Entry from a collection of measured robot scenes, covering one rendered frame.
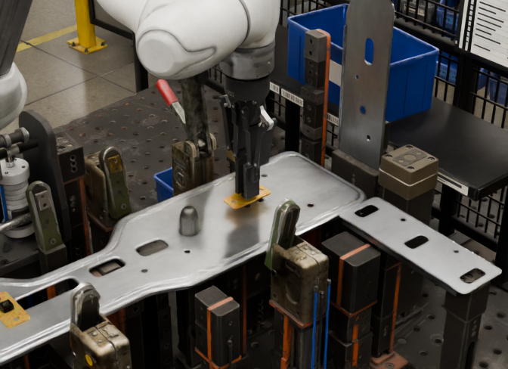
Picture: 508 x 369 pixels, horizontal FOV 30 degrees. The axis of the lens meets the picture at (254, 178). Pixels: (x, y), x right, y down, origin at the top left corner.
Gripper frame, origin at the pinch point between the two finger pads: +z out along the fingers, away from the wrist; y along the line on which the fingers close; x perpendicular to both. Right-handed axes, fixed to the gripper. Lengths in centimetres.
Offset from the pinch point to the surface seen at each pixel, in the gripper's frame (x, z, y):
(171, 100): -0.6, -6.3, -21.9
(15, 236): -35.6, 7.7, -19.6
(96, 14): 125, 87, -274
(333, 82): 35.2, -1.5, -15.7
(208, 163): 1.2, 3.9, -13.2
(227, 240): -9.3, 6.0, 6.1
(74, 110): 84, 106, -227
